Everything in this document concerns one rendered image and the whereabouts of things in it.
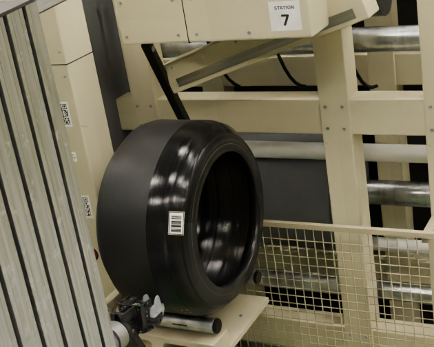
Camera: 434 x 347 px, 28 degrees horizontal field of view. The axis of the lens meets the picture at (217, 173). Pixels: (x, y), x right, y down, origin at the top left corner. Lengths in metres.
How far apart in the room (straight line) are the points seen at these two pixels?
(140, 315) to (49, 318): 1.17
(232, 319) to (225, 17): 0.91
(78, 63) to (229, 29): 0.43
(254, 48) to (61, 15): 0.57
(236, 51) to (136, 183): 0.56
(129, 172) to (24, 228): 1.29
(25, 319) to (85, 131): 1.49
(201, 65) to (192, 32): 0.20
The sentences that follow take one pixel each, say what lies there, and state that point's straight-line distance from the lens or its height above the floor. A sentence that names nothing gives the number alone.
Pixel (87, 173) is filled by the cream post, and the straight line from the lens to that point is 2.51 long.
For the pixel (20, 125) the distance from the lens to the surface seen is 1.01.
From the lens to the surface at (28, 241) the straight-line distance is 1.02.
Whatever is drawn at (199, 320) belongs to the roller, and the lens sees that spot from 2.45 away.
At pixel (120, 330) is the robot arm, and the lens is 2.16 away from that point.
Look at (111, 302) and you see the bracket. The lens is 2.59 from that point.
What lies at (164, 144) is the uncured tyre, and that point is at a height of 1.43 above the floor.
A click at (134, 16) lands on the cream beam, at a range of 2.55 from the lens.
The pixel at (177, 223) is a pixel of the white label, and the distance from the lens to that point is 2.20.
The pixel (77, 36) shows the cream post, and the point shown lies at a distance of 2.45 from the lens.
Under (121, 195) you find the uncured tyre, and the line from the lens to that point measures 2.28.
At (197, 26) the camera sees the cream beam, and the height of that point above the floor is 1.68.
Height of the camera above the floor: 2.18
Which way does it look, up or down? 21 degrees down
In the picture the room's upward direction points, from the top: 9 degrees counter-clockwise
